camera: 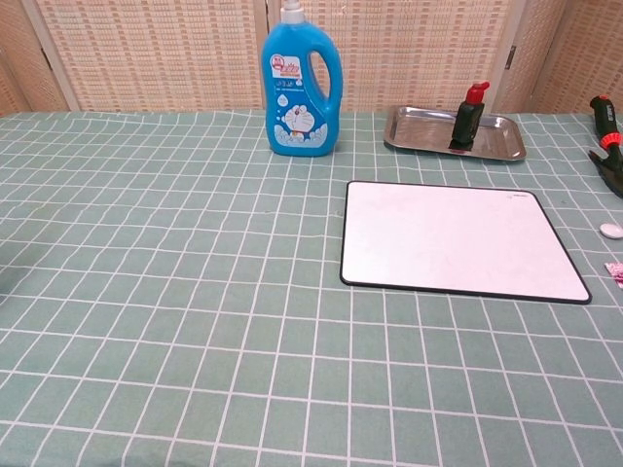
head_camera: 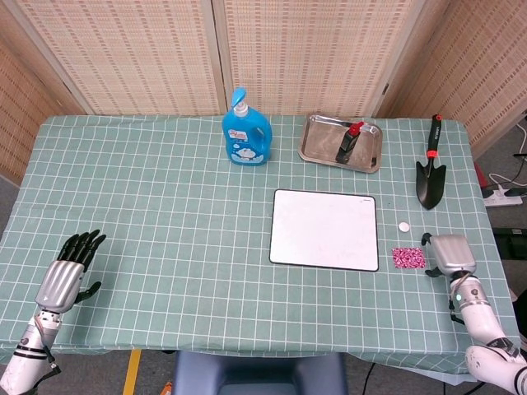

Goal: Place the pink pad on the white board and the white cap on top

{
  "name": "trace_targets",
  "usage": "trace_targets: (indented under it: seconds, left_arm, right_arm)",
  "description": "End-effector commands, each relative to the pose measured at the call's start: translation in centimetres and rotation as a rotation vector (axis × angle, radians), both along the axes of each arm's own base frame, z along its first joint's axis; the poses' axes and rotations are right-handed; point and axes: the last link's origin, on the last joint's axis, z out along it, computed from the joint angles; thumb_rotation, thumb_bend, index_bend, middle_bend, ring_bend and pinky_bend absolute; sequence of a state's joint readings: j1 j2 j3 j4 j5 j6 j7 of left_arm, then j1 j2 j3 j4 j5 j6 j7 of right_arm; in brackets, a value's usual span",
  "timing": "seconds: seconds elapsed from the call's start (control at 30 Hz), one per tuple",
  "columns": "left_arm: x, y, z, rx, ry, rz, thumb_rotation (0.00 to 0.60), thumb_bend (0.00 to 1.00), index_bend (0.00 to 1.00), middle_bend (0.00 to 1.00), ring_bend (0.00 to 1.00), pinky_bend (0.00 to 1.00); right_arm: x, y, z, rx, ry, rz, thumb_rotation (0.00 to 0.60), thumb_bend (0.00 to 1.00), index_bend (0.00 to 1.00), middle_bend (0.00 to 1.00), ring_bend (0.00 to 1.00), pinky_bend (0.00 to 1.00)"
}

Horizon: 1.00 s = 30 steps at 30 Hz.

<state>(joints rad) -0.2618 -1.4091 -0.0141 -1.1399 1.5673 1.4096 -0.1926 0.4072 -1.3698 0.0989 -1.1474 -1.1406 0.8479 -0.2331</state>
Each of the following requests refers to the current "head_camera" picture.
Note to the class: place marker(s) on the green checked tablecloth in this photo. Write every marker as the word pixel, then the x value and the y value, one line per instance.
pixel 185 247

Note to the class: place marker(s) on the small white round piece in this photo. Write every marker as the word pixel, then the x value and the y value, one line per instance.
pixel 404 226

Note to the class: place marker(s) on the red patterned square cloth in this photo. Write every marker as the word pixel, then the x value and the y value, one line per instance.
pixel 408 258

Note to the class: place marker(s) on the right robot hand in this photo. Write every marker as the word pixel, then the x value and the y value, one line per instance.
pixel 453 255

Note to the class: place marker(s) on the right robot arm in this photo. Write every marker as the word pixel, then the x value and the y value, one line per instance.
pixel 481 325

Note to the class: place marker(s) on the blue detergent pump bottle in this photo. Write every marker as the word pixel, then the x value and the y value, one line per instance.
pixel 246 136

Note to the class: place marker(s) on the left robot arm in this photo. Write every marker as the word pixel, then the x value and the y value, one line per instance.
pixel 29 349

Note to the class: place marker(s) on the dark bottle with red cap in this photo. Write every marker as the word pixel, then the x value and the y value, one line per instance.
pixel 348 145

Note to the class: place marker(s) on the bamboo folding screen panel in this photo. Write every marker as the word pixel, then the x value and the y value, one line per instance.
pixel 481 70
pixel 29 107
pixel 131 53
pixel 321 53

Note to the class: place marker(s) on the black box on floor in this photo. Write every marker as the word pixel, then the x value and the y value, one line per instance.
pixel 510 243

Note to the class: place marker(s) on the white power strip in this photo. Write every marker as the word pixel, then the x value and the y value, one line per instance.
pixel 500 199

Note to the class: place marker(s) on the white mat with black edge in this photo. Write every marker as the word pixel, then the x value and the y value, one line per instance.
pixel 325 230

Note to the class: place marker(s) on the stainless steel tray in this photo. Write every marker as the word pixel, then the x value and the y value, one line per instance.
pixel 321 142

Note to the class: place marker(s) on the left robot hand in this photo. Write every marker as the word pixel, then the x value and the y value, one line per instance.
pixel 62 282

